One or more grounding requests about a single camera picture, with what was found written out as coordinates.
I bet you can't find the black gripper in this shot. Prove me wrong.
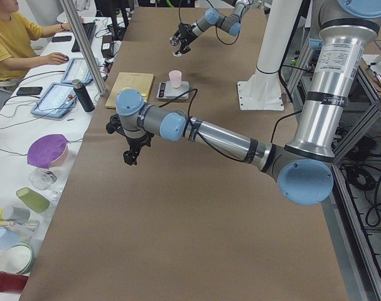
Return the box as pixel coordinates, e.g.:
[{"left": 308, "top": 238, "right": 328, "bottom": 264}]
[
  {"left": 173, "top": 26, "right": 199, "bottom": 55},
  {"left": 122, "top": 132, "right": 154, "bottom": 166}
]

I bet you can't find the glass sauce bottle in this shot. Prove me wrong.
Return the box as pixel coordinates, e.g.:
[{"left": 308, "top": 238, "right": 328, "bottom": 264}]
[{"left": 169, "top": 36, "right": 182, "bottom": 57}]

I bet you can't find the pink plastic cup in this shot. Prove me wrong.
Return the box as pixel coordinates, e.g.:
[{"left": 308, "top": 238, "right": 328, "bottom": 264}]
[{"left": 168, "top": 70, "right": 182, "bottom": 88}]

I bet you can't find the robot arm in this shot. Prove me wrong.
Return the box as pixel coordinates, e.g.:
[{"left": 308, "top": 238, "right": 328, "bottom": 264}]
[
  {"left": 116, "top": 1, "right": 381, "bottom": 205},
  {"left": 169, "top": 0, "right": 259, "bottom": 57}
]

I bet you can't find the silver kitchen scale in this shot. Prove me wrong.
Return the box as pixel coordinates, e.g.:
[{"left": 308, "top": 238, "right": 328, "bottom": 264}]
[{"left": 156, "top": 81, "right": 190, "bottom": 100}]

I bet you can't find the green cup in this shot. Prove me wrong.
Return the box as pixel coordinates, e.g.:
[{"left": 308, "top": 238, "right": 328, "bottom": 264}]
[{"left": 16, "top": 187, "right": 50, "bottom": 214}]

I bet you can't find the grey cup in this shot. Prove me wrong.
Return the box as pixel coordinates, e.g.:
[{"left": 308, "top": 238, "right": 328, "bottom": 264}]
[{"left": 1, "top": 206, "right": 31, "bottom": 224}]

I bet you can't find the light blue cup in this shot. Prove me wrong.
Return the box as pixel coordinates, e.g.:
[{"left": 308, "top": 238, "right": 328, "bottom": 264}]
[{"left": 0, "top": 228, "right": 20, "bottom": 251}]

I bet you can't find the person's hand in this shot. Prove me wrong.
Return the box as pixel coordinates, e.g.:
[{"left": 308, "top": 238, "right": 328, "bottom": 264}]
[{"left": 42, "top": 52, "right": 67, "bottom": 65}]

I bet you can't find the wooden cutting board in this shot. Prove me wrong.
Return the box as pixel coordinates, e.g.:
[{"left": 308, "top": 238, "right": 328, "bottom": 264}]
[{"left": 105, "top": 72, "right": 154, "bottom": 109}]

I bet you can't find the black water bottle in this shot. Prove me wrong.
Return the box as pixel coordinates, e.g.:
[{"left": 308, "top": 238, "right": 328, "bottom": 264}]
[{"left": 72, "top": 79, "right": 95, "bottom": 112}]

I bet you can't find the black power box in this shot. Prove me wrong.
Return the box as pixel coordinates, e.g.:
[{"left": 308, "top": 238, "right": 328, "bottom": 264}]
[{"left": 100, "top": 34, "right": 114, "bottom": 58}]

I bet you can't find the purple cloth on bowl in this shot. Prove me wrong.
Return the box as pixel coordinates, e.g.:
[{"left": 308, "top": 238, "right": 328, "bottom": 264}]
[{"left": 27, "top": 134, "right": 68, "bottom": 169}]

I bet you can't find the near teach pendant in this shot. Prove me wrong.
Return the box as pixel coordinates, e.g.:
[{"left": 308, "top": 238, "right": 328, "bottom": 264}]
[{"left": 30, "top": 83, "right": 77, "bottom": 119}]

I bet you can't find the teach pendant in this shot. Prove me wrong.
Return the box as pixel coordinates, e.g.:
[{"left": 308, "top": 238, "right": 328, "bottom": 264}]
[
  {"left": 30, "top": 83, "right": 77, "bottom": 119},
  {"left": 60, "top": 58, "right": 93, "bottom": 85}
]

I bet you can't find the wine glass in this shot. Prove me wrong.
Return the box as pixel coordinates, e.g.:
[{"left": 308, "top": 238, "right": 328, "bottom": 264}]
[{"left": 28, "top": 169, "right": 63, "bottom": 203}]

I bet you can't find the black keyboard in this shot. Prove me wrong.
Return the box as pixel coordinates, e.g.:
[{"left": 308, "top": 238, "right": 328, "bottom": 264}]
[{"left": 70, "top": 21, "right": 97, "bottom": 53}]

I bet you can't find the far teach pendant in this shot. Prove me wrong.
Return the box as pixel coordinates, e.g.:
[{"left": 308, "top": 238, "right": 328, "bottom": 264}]
[{"left": 60, "top": 58, "right": 93, "bottom": 85}]

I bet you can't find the black smartphone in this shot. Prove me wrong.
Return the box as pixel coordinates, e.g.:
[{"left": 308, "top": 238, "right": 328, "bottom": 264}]
[{"left": 16, "top": 87, "right": 43, "bottom": 96}]

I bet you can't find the white bowl green rim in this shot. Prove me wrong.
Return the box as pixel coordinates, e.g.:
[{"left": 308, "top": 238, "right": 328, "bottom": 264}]
[{"left": 0, "top": 244, "right": 35, "bottom": 275}]

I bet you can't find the person in yellow shirt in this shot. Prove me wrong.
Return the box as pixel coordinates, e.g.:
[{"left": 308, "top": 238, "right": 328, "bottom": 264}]
[{"left": 0, "top": 1, "right": 71, "bottom": 81}]

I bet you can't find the red cylinder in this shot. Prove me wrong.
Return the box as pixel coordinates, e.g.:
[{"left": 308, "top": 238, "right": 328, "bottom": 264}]
[{"left": 0, "top": 271, "right": 29, "bottom": 294}]

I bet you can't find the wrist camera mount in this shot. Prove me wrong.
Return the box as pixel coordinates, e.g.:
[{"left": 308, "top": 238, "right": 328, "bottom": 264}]
[
  {"left": 105, "top": 114, "right": 125, "bottom": 136},
  {"left": 178, "top": 23, "right": 192, "bottom": 31}
]

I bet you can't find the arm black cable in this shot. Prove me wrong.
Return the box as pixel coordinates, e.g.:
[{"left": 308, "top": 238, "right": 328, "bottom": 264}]
[
  {"left": 146, "top": 88, "right": 304, "bottom": 162},
  {"left": 177, "top": 0, "right": 241, "bottom": 45}
]

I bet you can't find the white camera pillar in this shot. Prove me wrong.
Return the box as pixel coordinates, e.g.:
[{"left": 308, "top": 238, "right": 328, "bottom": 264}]
[{"left": 238, "top": 0, "right": 302, "bottom": 111}]

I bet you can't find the aluminium frame post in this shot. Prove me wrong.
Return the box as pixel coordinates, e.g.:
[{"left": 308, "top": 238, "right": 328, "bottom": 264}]
[{"left": 60, "top": 0, "right": 107, "bottom": 96}]

